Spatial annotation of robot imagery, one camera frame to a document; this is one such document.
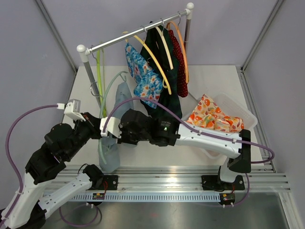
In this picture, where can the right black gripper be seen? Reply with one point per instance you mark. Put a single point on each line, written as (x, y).
(123, 139)

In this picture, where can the pale green hanger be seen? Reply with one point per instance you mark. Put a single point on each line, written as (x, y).
(103, 105)

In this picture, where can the orange floral skirt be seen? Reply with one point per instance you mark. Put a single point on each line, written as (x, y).
(207, 114)

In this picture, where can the cream white hanger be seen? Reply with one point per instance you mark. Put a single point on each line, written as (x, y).
(166, 47)

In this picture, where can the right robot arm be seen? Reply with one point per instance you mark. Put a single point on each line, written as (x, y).
(168, 131)

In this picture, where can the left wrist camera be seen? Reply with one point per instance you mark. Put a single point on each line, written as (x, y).
(72, 109)

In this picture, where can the red polka dot skirt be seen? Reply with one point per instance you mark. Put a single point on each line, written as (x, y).
(181, 76)

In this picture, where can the orange hanger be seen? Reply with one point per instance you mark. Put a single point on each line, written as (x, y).
(173, 26)

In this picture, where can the light blue denim skirt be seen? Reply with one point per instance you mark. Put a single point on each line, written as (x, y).
(109, 158)

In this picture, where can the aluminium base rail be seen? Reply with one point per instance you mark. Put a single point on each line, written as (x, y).
(188, 179)

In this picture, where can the dark green plaid skirt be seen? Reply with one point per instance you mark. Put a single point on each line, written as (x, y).
(155, 44)

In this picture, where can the yellow hanger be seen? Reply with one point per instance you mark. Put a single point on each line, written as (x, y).
(165, 80)

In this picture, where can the white and chrome clothes rack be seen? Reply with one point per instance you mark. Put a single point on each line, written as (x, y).
(84, 52)

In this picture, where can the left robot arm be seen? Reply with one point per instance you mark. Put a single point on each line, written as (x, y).
(30, 209)

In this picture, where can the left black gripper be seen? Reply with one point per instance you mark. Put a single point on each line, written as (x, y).
(93, 122)

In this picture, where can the lime green hanger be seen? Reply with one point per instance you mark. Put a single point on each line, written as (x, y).
(99, 56)

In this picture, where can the blue floral skirt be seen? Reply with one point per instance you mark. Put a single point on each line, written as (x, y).
(149, 85)

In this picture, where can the white slotted cable duct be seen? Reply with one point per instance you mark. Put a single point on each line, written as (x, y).
(146, 197)

